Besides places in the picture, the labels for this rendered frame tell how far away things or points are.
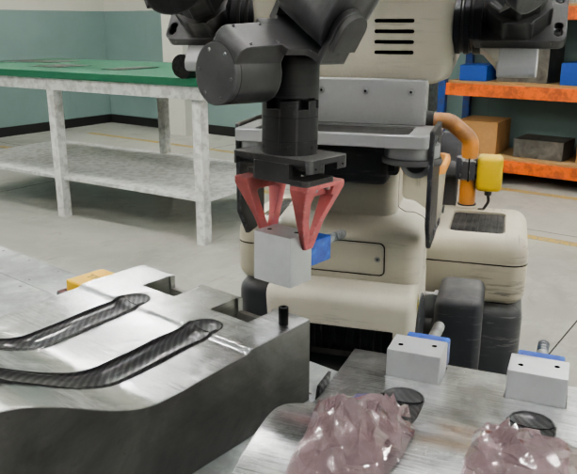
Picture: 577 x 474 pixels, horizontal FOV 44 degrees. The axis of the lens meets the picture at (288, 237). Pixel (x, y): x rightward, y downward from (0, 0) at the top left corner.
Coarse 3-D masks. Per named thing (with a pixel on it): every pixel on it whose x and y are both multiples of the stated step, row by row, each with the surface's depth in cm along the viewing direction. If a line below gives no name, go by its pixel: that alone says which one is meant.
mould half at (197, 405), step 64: (0, 320) 72; (128, 320) 71; (192, 320) 70; (256, 320) 70; (0, 384) 50; (128, 384) 59; (192, 384) 59; (256, 384) 65; (0, 448) 46; (64, 448) 50; (128, 448) 55; (192, 448) 60
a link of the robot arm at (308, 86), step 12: (288, 60) 67; (300, 60) 68; (312, 60) 68; (288, 72) 68; (300, 72) 68; (312, 72) 69; (288, 84) 68; (300, 84) 68; (312, 84) 69; (276, 96) 69; (288, 96) 68; (300, 96) 69; (312, 96) 69; (300, 108) 70
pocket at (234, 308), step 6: (234, 300) 76; (240, 300) 76; (216, 306) 74; (222, 306) 74; (228, 306) 75; (234, 306) 76; (240, 306) 76; (222, 312) 74; (228, 312) 75; (234, 312) 76; (240, 312) 76; (246, 312) 76; (240, 318) 76; (246, 318) 75; (252, 318) 75
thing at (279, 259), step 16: (256, 240) 75; (272, 240) 73; (288, 240) 72; (320, 240) 76; (336, 240) 82; (256, 256) 75; (272, 256) 74; (288, 256) 72; (304, 256) 74; (320, 256) 77; (256, 272) 76; (272, 272) 74; (288, 272) 73; (304, 272) 74
